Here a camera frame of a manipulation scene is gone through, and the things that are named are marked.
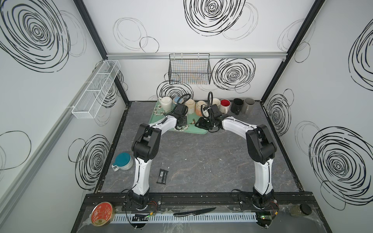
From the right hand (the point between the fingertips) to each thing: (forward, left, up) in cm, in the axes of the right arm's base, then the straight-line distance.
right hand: (196, 125), depth 96 cm
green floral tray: (+11, +3, -8) cm, 14 cm away
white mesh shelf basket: (+4, +66, +16) cm, 68 cm away
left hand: (+6, +10, -3) cm, 13 cm away
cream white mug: (+19, -22, -2) cm, 29 cm away
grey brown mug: (+18, -38, +1) cm, 42 cm away
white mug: (+20, +23, 0) cm, 30 cm away
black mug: (+20, -31, -2) cm, 37 cm away
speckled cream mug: (+18, +3, +1) cm, 18 cm away
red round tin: (-50, +44, -3) cm, 67 cm away
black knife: (-48, +1, -7) cm, 48 cm away
